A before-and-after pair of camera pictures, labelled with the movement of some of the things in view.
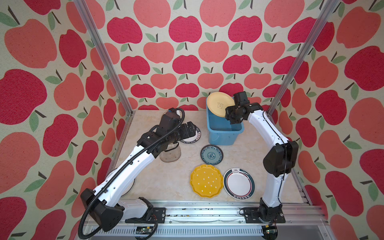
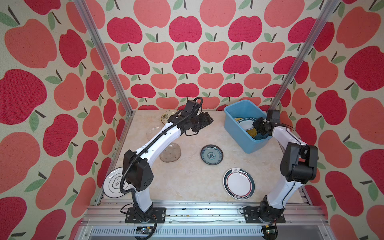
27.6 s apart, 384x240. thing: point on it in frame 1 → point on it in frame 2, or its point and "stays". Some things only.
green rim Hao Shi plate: x=193 y=139 → x=247 y=123
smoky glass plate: x=172 y=154 stays
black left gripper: x=184 y=127 → x=206 y=120
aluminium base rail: x=221 y=221 stays
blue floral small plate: x=211 y=154 stays
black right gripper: x=231 y=120 → x=257 y=123
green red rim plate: x=239 y=183 stays
